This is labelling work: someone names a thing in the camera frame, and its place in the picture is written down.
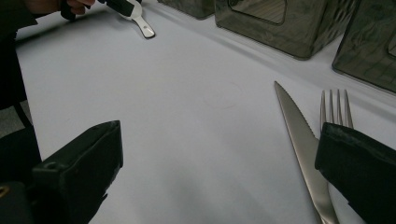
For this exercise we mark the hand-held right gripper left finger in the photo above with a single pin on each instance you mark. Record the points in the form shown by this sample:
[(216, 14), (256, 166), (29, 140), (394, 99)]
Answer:
[(77, 174)]

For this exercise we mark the steel fork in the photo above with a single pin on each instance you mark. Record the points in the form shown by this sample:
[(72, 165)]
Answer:
[(334, 109)]

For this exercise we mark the translucent grey plastic bin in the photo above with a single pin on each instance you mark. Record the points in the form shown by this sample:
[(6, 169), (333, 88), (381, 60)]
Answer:
[(367, 49), (280, 34), (190, 7)]

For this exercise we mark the white table mat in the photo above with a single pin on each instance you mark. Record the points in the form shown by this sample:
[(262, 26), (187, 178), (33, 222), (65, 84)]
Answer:
[(186, 124)]

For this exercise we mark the steel table knife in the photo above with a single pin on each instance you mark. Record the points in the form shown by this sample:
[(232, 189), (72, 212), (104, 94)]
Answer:
[(305, 149)]

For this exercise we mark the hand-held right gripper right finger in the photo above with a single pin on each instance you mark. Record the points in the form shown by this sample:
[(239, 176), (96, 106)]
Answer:
[(361, 168)]

